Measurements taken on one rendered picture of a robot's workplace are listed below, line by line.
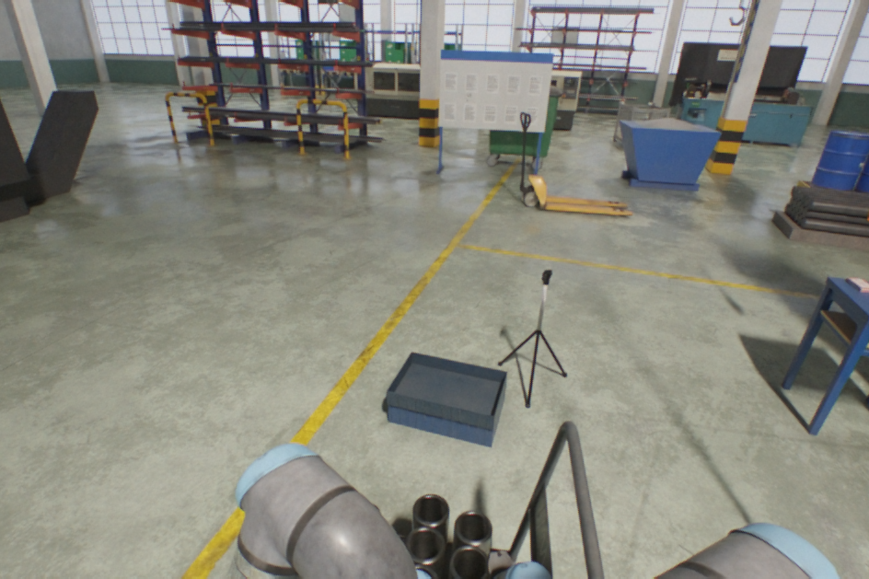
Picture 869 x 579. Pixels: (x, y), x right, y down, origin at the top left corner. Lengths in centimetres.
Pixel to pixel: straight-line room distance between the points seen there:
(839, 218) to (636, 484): 524
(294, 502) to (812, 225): 690
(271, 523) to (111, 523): 205
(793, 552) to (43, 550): 261
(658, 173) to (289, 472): 820
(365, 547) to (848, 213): 696
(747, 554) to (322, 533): 45
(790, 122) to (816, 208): 883
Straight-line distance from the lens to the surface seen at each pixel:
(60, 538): 275
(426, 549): 175
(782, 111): 1570
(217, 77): 1302
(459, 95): 841
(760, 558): 60
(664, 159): 853
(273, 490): 67
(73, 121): 856
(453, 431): 265
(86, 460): 306
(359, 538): 62
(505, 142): 893
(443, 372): 288
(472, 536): 181
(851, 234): 736
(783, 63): 1625
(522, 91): 834
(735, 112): 1056
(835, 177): 977
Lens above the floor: 189
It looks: 27 degrees down
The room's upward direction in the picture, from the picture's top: 2 degrees clockwise
